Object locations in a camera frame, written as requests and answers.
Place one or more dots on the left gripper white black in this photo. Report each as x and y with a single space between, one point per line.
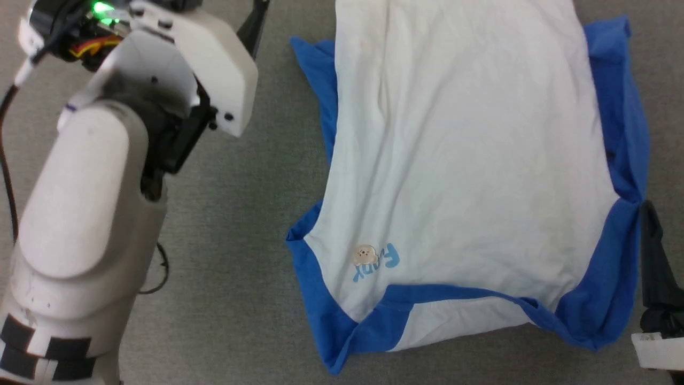
214 59

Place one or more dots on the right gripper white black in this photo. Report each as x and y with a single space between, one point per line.
662 350

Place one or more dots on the blue and white t-shirt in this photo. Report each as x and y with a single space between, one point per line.
454 160

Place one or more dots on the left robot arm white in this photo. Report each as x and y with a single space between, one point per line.
80 214

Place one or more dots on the grey fabric work surface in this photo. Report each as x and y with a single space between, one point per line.
240 267

